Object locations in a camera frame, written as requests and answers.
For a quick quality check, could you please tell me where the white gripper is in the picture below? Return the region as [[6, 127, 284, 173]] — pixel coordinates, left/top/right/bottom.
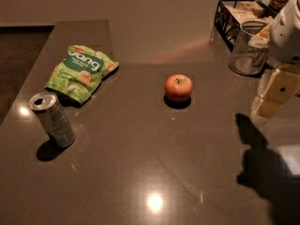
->
[[251, 0, 300, 118]]

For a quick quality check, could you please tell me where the red yellow apple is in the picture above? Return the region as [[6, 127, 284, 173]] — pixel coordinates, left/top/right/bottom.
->
[[164, 74, 193, 103]]

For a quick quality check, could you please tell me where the silver redbull can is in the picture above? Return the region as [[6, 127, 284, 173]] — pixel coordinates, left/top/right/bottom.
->
[[29, 92, 75, 148]]

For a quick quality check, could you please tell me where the clear glass cup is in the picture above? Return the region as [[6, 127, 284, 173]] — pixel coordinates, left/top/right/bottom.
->
[[229, 21, 268, 76]]

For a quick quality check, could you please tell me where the green snack chip bag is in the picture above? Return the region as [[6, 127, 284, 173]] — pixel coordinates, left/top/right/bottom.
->
[[45, 45, 119, 105]]

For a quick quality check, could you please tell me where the black wire basket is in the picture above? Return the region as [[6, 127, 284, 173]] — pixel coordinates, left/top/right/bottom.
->
[[214, 0, 277, 51]]

